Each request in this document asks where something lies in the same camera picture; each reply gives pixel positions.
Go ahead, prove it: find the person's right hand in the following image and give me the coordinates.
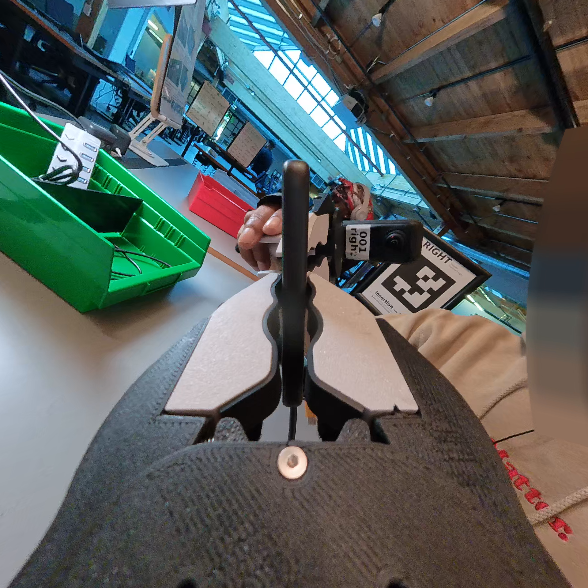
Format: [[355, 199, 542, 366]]
[[236, 204, 283, 273]]

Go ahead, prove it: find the whiteboard on stand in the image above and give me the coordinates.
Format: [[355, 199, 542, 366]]
[[227, 122, 268, 168], [186, 80, 230, 136]]

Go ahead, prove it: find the loose black cable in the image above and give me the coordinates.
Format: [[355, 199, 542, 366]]
[[110, 246, 174, 279]]

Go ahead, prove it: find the dark hub cable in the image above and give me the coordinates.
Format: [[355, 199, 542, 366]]
[[0, 71, 83, 185]]

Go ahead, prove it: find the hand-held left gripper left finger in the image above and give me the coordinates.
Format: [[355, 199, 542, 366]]
[[164, 276, 281, 416]]

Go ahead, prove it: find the black white marker sign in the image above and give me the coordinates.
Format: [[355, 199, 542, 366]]
[[356, 230, 492, 315]]

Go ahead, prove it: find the red plastic bin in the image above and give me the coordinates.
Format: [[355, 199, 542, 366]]
[[188, 172, 255, 237]]

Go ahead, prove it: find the white usb hub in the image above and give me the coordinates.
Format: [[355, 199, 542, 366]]
[[46, 122, 102, 189]]

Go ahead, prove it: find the black power adapter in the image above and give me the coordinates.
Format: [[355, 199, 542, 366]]
[[78, 116, 131, 156]]

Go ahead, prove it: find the person's beige hoodie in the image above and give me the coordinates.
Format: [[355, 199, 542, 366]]
[[478, 377, 588, 588]]

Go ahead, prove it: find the green plastic bin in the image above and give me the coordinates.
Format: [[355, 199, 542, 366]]
[[0, 101, 211, 313]]

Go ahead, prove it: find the black usb hub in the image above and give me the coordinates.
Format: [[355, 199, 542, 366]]
[[281, 160, 311, 407]]

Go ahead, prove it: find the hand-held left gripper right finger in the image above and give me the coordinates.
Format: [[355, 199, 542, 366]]
[[305, 275, 420, 416]]

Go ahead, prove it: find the person's right forearm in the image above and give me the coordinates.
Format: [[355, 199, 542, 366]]
[[376, 308, 529, 421]]

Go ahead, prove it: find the white wooden document stand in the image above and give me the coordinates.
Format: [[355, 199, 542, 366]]
[[129, 0, 207, 167]]

